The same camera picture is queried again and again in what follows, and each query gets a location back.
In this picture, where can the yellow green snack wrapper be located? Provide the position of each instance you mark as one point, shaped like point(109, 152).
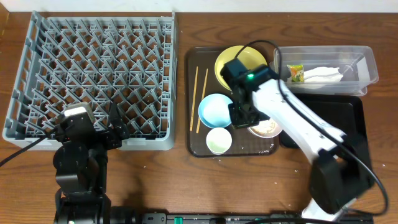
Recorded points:
point(296, 73)

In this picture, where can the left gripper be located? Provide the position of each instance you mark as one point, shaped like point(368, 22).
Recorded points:
point(101, 134)

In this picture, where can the brown serving tray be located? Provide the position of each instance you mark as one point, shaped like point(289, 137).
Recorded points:
point(244, 143)

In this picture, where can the black waste tray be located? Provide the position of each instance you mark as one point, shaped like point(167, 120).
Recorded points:
point(341, 111)

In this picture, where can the grey dish rack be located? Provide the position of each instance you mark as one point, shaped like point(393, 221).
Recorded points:
point(129, 62)

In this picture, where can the black rail at table edge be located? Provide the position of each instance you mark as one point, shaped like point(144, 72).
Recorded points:
point(162, 218)

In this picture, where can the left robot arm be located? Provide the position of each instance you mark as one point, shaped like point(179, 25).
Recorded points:
point(81, 167)

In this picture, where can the clear plastic bin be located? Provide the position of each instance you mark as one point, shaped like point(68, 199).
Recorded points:
point(355, 62)

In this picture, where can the blue bowl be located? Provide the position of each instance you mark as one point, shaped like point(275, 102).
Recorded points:
point(213, 111)

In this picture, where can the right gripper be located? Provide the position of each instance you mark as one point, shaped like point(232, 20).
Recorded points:
point(237, 122)

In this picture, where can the yellow plate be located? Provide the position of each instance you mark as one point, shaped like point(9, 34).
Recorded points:
point(250, 57)

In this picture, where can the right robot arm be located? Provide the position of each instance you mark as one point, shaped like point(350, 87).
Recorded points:
point(341, 168)

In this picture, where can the white pink bowl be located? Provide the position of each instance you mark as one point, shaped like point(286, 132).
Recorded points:
point(266, 129)

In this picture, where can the white paper napkin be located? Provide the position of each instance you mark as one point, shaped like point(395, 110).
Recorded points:
point(323, 74)

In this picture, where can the small white cup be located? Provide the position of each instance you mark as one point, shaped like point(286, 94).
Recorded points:
point(218, 140)

